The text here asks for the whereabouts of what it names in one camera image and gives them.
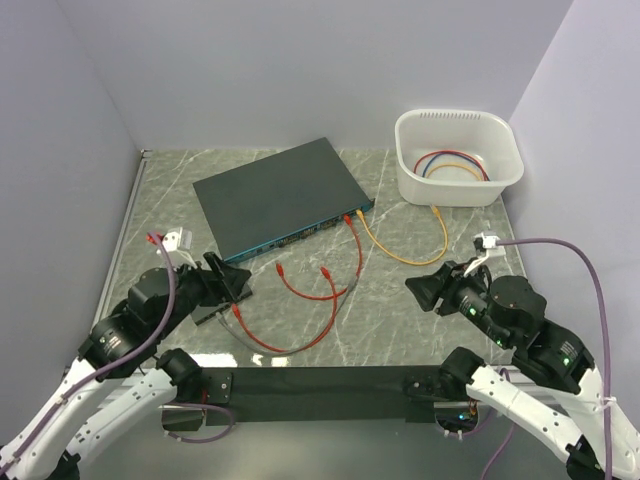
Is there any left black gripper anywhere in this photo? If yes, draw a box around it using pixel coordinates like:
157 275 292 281
154 249 251 339

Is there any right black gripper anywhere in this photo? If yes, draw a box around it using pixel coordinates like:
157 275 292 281
402 254 512 345

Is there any small black network switch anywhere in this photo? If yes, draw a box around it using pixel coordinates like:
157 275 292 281
191 285 253 326

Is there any grey ethernet cable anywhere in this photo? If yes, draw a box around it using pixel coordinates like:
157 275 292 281
217 279 359 357

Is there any large blue rack switch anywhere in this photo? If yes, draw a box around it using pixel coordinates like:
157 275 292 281
193 138 374 263

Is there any orange ethernet cable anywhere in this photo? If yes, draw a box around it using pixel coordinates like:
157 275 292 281
354 204 449 266

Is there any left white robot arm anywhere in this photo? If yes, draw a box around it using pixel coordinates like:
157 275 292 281
1 252 251 479

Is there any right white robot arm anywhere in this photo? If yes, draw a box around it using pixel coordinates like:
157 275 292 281
405 261 639 479

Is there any black base bar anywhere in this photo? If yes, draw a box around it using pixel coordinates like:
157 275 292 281
203 366 470 423

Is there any white plastic tub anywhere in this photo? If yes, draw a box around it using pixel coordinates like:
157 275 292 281
395 109 524 207

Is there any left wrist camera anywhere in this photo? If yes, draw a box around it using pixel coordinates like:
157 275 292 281
146 227 196 269

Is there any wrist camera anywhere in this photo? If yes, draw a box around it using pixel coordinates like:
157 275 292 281
146 227 196 269
464 232 506 277

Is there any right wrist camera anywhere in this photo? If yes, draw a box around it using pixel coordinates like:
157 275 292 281
464 232 506 277

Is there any aluminium frame rail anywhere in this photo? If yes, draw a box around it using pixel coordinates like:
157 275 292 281
89 149 153 330

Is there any blue cable in tub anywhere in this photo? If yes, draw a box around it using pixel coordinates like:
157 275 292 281
422 153 491 182

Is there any yellow cable in tub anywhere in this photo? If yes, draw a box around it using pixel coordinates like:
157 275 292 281
428 162 489 182

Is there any red cable in tub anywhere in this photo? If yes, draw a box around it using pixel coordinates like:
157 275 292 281
412 150 492 182

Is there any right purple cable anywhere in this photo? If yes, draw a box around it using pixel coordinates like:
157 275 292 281
482 237 616 480

